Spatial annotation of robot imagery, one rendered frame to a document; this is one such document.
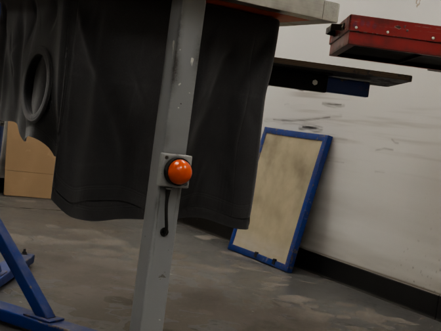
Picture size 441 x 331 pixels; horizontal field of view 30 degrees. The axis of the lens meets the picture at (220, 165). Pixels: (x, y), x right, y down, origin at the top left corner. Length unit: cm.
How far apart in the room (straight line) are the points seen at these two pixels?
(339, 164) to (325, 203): 23
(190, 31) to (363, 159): 300
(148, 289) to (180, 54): 36
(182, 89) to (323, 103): 328
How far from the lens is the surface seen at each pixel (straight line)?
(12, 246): 275
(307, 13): 160
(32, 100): 163
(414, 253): 388
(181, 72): 124
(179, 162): 121
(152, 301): 127
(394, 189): 400
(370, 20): 255
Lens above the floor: 73
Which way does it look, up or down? 3 degrees down
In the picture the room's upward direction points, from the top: 8 degrees clockwise
